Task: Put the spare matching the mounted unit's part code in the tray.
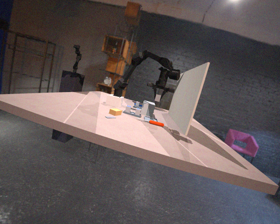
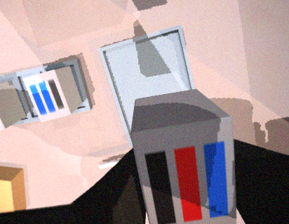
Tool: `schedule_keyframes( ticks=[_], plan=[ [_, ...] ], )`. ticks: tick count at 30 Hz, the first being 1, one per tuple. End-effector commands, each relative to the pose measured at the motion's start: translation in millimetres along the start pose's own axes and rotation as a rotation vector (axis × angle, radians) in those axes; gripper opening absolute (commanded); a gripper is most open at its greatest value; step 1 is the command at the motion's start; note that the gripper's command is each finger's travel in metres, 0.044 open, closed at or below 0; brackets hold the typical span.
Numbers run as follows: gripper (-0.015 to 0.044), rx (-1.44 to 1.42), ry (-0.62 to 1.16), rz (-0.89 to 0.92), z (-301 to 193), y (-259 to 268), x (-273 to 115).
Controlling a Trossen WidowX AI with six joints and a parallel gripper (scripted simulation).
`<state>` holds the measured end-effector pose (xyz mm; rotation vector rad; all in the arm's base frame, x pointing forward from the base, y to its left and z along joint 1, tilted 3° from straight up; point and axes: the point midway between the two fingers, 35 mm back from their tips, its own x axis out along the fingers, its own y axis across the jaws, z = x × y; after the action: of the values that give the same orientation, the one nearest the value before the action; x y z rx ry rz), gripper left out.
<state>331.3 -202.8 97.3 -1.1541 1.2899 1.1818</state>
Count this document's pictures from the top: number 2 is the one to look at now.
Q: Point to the orange-handled screwdriver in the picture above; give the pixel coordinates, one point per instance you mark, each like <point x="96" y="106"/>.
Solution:
<point x="107" y="164"/>

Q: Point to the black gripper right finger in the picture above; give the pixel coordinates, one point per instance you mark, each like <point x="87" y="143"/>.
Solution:
<point x="262" y="184"/>

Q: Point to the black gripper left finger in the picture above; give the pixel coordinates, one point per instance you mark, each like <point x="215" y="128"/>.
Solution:
<point x="115" y="199"/>

